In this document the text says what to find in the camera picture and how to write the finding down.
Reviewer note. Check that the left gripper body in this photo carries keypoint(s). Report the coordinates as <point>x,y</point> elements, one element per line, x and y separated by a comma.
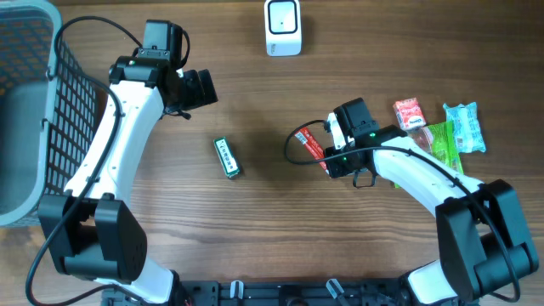
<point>192,93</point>

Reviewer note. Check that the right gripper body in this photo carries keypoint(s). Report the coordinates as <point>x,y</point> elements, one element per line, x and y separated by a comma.
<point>343,165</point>

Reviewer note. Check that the red long stick packet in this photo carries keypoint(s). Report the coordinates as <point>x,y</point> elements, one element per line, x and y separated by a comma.
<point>310,143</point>

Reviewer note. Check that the red small box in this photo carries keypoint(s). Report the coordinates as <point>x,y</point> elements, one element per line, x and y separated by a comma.
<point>409,114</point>

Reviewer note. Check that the dark green gum pack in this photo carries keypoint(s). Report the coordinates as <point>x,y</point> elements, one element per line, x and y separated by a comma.
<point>227,158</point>

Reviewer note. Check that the green snack bag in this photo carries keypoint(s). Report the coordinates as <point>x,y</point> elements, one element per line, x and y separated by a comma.
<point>438,141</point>

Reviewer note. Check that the teal white snack packet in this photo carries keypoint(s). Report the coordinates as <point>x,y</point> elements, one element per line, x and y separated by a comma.
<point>467,131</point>

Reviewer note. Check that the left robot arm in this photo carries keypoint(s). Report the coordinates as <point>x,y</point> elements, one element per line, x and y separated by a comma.
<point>90,231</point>

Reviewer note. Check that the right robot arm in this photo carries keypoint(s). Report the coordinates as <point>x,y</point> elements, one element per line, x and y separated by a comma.
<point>484,239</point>

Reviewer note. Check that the white barcode scanner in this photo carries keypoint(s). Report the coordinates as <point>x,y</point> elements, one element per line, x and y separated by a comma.
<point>283,27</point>

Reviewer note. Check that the grey plastic shopping basket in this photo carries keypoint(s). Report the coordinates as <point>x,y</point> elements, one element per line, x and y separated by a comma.
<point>48,115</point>

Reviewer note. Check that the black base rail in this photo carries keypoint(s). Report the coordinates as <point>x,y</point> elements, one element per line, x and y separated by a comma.
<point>369,292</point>

